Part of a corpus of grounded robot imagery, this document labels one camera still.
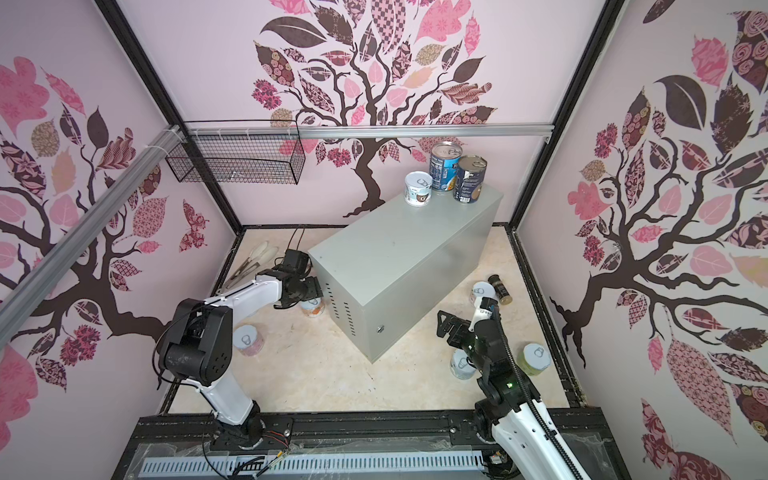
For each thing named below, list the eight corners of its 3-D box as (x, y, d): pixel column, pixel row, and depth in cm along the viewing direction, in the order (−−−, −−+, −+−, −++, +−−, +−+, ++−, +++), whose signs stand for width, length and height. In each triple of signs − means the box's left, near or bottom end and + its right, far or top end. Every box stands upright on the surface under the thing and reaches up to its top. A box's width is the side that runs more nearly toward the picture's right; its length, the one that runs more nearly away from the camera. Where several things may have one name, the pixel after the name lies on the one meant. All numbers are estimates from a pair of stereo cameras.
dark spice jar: (502, 305, 99) (505, 300, 96) (488, 280, 105) (490, 275, 103) (509, 303, 99) (513, 298, 97) (495, 278, 106) (497, 273, 103)
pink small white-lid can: (470, 303, 100) (474, 294, 95) (467, 291, 103) (471, 281, 99) (490, 303, 100) (495, 294, 95) (487, 291, 103) (492, 281, 99)
